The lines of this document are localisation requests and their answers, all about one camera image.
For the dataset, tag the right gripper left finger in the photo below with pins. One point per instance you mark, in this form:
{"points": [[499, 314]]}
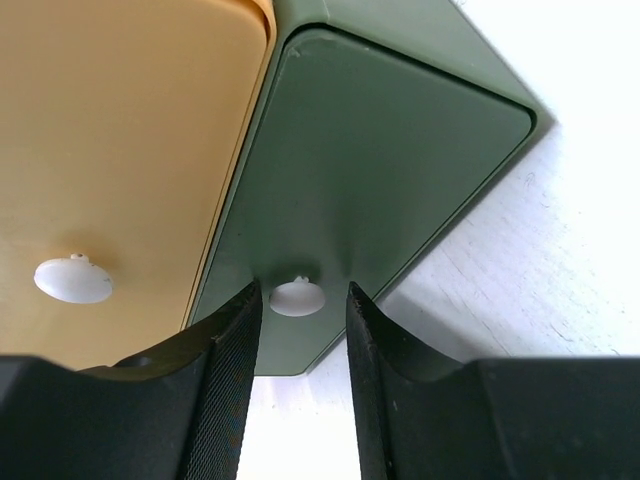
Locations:
{"points": [[176, 410]]}

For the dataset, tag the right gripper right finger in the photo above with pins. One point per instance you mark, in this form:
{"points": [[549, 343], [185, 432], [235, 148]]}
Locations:
{"points": [[420, 414]]}

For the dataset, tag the yellow drawer box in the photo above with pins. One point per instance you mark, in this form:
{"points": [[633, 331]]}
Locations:
{"points": [[121, 126]]}

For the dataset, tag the green drawer box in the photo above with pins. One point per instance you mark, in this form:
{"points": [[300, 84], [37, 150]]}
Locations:
{"points": [[377, 123]]}

